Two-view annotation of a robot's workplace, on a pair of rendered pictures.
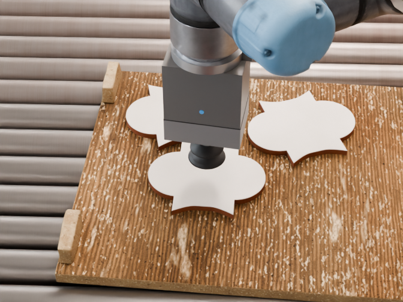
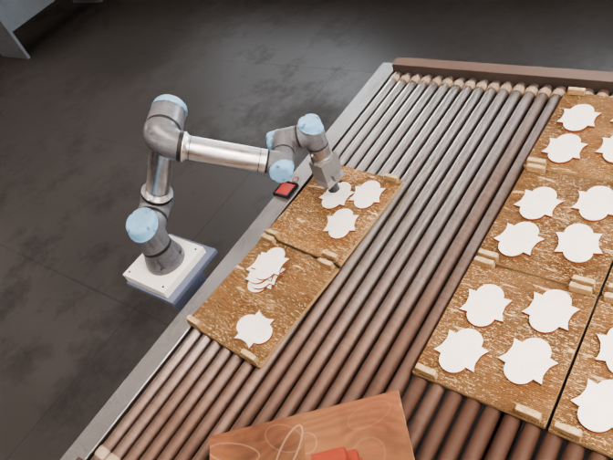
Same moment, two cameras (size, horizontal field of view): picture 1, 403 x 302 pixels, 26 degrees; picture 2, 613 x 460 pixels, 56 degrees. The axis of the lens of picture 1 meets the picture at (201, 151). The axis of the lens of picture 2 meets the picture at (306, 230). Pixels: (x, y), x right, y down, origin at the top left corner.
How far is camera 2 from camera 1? 225 cm
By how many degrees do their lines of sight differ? 85
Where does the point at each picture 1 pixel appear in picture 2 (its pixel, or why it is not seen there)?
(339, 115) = (338, 234)
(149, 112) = (371, 186)
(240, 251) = (307, 197)
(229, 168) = (335, 200)
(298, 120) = (343, 223)
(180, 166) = (343, 189)
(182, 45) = not seen: hidden behind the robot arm
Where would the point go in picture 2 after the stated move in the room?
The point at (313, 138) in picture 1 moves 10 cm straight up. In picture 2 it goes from (333, 224) to (325, 203)
